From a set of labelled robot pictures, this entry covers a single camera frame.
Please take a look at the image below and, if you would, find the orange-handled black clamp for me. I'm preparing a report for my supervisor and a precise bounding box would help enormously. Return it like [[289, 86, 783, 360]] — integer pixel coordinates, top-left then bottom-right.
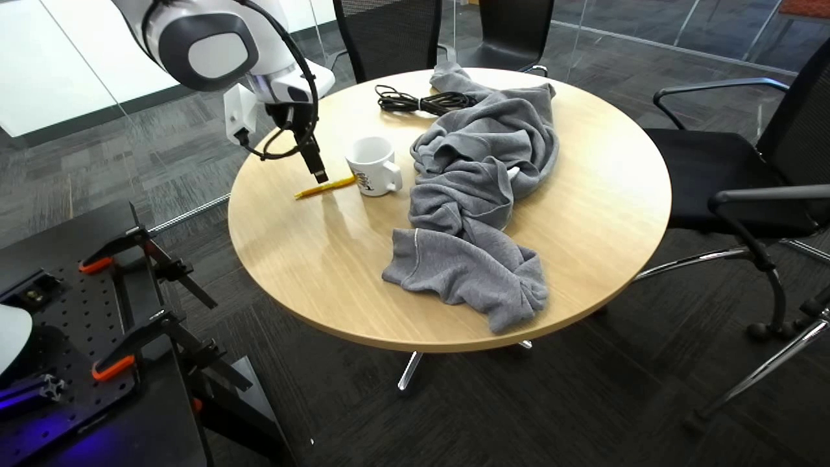
[[89, 309, 257, 393], [76, 199, 220, 310]]

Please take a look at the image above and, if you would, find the coiled black cable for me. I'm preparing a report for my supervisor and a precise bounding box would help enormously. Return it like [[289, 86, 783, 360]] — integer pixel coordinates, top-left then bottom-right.
[[370, 81, 482, 116]]

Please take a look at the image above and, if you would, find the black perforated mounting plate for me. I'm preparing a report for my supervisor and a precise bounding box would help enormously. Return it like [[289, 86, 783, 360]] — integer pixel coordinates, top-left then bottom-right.
[[0, 201, 213, 467]]

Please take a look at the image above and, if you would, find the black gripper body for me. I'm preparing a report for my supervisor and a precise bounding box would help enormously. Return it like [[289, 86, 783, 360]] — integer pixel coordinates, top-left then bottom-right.
[[263, 98, 317, 140]]

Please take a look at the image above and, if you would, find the yellow pen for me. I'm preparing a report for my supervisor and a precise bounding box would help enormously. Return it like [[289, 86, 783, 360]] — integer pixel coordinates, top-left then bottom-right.
[[294, 174, 361, 204]]

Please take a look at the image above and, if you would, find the gray hoodie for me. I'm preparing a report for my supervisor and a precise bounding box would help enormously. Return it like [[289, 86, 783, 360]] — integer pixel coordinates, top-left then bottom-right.
[[379, 47, 561, 336]]

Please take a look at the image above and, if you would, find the white mug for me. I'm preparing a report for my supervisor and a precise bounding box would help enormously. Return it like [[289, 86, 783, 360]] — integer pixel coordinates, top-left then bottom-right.
[[342, 133, 407, 199]]

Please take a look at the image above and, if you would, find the chrome table base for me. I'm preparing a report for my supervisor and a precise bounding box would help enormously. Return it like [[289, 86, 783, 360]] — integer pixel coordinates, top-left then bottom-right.
[[395, 336, 536, 393]]

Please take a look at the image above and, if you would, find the orange bench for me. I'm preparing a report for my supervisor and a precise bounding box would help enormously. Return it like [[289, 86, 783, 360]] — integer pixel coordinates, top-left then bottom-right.
[[775, 0, 830, 20]]

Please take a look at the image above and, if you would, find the white wrist-mounted box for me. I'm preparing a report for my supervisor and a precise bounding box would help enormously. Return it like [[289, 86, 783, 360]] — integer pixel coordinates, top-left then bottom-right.
[[220, 83, 263, 146]]

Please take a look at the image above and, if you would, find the black mesh office chair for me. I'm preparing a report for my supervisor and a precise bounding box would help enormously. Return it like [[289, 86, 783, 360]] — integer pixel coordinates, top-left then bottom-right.
[[460, 0, 558, 77], [330, 0, 445, 86], [633, 37, 830, 424]]

